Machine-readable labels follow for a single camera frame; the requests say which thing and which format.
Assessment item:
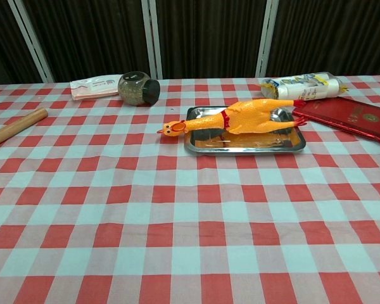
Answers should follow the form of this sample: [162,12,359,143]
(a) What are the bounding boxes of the yellow rubber chicken toy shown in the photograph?
[156,98,306,139]

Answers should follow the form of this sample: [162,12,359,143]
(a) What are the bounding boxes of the rectangular stainless steel tray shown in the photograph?
[184,106,307,156]

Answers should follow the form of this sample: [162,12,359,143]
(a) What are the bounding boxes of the glass jar with black lid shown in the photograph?
[117,72,162,106]

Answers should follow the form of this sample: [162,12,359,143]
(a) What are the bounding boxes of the red white checkered tablecloth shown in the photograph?
[0,74,380,304]

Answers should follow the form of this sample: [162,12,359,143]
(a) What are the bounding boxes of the pink wet wipes pack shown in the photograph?
[70,74,124,101]

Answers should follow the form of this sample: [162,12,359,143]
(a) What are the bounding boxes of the plastic bag rolls pack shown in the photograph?
[260,72,349,105]

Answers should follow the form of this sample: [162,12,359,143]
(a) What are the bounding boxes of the red certificate booklet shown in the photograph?
[291,96,380,146]

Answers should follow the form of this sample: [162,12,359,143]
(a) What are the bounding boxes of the wooden rolling pin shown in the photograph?
[0,107,49,151]

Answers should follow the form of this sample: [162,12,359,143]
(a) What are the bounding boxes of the white metal screen post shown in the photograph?
[255,0,279,79]
[8,0,55,84]
[141,0,164,80]

